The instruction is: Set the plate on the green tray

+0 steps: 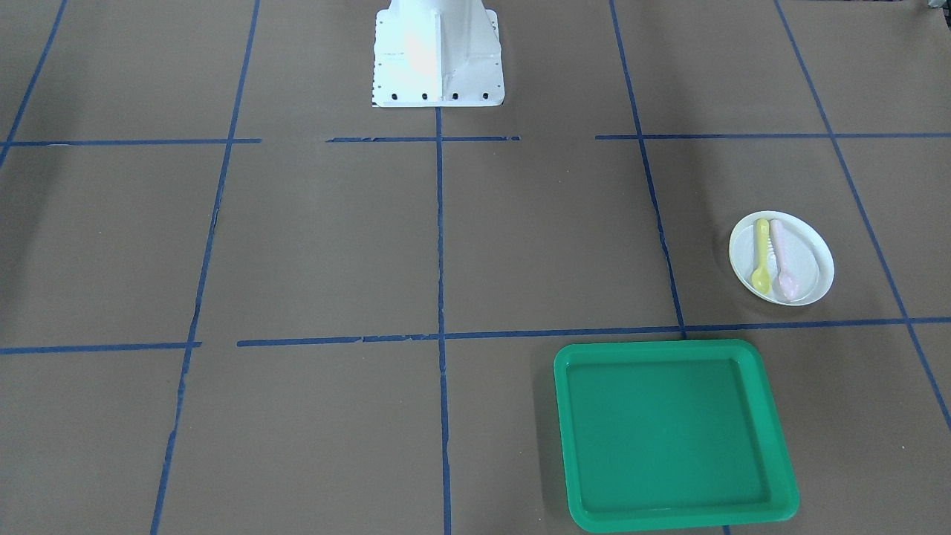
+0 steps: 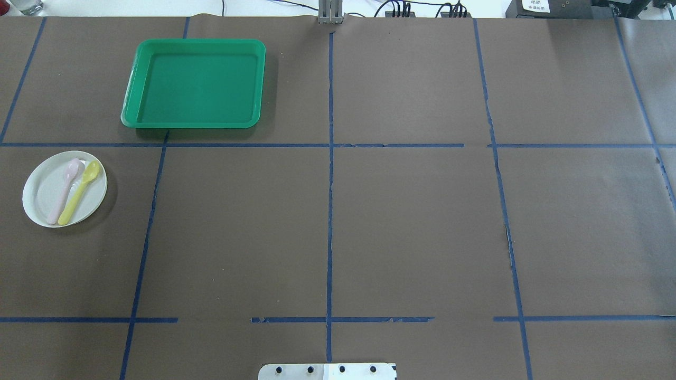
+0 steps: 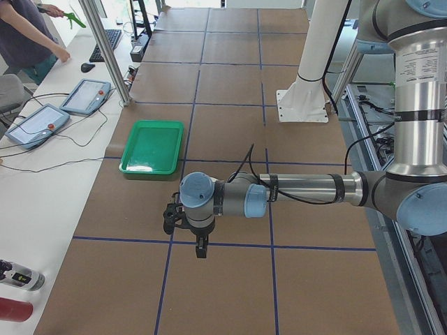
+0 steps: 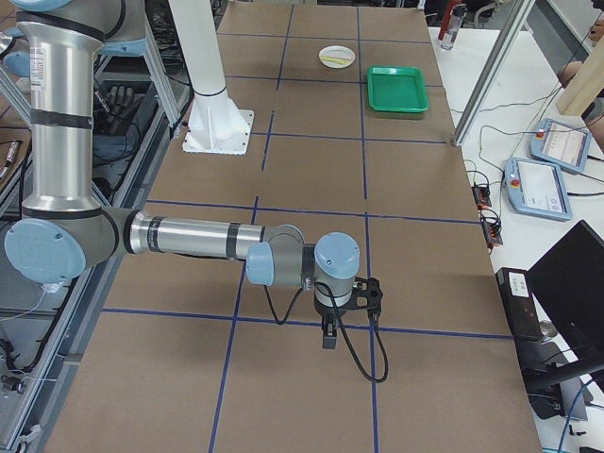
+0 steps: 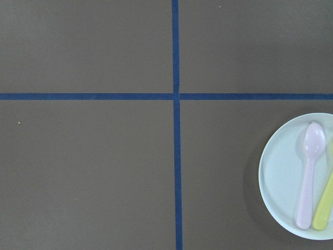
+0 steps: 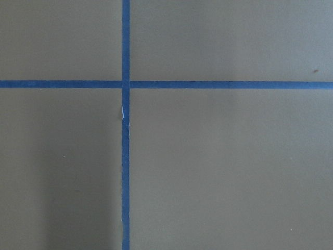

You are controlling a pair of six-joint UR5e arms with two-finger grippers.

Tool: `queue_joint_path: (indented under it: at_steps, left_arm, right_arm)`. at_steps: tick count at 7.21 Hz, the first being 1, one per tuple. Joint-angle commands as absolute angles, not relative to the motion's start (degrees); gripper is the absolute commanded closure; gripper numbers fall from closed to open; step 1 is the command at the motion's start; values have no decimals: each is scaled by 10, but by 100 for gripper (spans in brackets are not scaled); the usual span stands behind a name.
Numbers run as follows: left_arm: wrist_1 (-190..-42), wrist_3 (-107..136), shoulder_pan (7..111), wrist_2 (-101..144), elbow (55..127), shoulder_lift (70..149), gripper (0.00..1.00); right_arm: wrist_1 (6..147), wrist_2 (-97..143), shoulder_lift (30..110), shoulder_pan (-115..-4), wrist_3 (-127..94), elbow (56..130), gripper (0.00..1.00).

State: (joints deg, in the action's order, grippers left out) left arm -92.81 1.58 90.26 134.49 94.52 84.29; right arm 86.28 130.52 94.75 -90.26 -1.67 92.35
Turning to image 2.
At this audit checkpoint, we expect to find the white round plate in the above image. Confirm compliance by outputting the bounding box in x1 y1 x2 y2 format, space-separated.
22 150 108 229

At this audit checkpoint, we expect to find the brown paper table cover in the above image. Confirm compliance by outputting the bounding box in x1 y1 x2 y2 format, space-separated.
2 15 674 379

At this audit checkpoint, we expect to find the black power strip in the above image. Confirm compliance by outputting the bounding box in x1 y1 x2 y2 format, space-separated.
435 1 471 18
378 1 415 18

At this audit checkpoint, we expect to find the green plastic tray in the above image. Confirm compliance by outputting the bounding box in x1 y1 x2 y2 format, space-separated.
120 39 266 129

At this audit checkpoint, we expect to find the yellow plastic spoon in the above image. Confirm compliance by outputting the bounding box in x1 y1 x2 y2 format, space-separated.
57 160 101 226

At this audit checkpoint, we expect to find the black box with label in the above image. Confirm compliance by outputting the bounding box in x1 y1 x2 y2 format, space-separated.
505 1 615 20

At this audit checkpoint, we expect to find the pink plastic spoon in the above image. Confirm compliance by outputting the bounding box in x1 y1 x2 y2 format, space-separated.
48 158 84 225

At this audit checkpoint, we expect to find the glass cup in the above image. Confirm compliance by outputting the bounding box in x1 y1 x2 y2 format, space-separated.
8 0 44 15

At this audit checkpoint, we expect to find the grey aluminium post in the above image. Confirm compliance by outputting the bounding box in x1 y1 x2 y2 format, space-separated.
318 0 345 25

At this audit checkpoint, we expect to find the metal base plate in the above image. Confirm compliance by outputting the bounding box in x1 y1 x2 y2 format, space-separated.
258 363 398 379

